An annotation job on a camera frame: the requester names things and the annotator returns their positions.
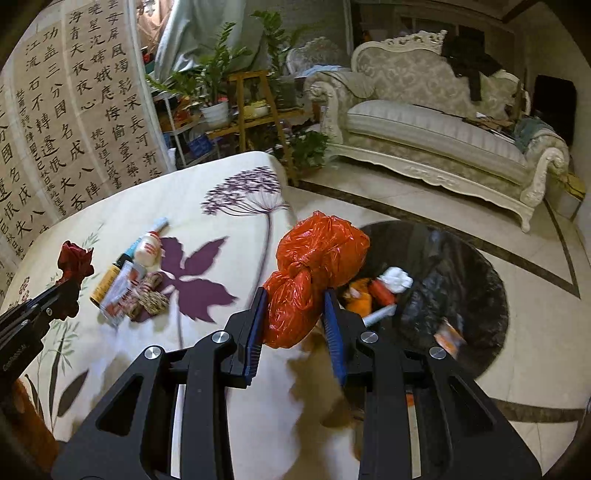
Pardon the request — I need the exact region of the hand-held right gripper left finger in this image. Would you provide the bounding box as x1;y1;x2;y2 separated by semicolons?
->
51;286;269;480

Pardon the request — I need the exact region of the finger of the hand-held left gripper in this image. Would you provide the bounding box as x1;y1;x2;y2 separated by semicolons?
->
28;279;83;330
0;282;65;321

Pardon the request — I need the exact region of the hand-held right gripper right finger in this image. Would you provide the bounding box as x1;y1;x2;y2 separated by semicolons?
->
323;288;543;480

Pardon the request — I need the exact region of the orange snack wrapper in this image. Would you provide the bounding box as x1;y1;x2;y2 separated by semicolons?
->
342;279;374;319

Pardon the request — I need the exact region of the dark red wrapper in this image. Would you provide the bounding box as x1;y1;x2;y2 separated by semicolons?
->
56;240;95;289

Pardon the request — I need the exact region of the yellow box packet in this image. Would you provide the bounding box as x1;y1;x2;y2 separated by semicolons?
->
90;264;122;306

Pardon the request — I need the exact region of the red white tube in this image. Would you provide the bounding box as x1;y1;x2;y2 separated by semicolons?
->
360;277;399;328

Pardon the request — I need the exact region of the clear plastic packet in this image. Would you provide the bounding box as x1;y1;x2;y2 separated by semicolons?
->
99;268;146;328

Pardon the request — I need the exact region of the orange plastic bag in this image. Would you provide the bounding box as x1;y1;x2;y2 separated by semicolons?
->
262;211;371;349

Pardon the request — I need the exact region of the white tissue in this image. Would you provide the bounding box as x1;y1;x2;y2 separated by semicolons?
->
379;267;414;294

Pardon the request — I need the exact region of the white bottle with red label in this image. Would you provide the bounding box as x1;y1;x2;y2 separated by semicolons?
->
134;233;163;268

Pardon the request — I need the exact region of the orange white packet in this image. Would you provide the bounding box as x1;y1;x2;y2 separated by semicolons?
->
434;318;467;358

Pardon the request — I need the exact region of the white blue tube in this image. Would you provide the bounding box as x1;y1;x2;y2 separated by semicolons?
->
121;218;171;261

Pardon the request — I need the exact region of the trash bin with black bag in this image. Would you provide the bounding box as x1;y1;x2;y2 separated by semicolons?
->
342;220;509;384

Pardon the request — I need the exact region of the person's left forearm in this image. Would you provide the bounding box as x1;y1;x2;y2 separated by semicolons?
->
0;378;61;462

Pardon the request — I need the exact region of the leafy floor plant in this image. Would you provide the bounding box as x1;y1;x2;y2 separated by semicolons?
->
281;130;331;169

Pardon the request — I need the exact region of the blue plastic crate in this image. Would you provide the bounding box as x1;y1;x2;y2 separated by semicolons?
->
187;136;214;158

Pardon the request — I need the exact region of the white metal shelf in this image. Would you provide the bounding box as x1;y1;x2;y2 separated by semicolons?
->
152;90;218;168

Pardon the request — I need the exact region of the small plant in yellow pot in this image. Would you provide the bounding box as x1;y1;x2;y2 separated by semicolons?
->
245;88;271;118

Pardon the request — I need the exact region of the ornate white sofa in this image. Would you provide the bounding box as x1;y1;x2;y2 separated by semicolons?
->
302;30;571;234

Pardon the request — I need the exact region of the wooden plant stand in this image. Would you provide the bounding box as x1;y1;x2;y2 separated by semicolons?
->
205;70;305;185

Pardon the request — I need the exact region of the dark brown cloth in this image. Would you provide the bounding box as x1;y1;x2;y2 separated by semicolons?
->
462;115;515;139

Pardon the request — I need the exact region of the large plant in white pot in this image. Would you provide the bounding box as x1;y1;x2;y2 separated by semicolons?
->
145;22;259;130

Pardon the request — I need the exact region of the ornate armchair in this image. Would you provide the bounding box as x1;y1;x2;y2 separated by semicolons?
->
285;37;354;93

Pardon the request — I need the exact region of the blue knit blanket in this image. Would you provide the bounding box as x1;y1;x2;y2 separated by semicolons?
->
513;117;561;153

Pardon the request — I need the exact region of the yellow box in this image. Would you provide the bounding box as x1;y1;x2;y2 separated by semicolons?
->
561;173;587;204

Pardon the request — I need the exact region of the grey-green curtain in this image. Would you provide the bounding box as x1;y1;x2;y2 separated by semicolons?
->
154;0;278;81

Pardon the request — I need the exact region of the tall plant in dark pot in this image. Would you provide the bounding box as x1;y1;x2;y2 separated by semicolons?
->
252;9;310;112

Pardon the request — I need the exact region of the black jacket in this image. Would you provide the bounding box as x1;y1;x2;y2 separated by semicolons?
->
440;36;502;102

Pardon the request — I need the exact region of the black suitcase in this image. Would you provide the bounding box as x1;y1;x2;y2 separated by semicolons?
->
533;75;578;146

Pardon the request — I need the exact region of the calligraphy wall hanging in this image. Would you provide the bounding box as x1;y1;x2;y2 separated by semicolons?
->
0;0;169;296

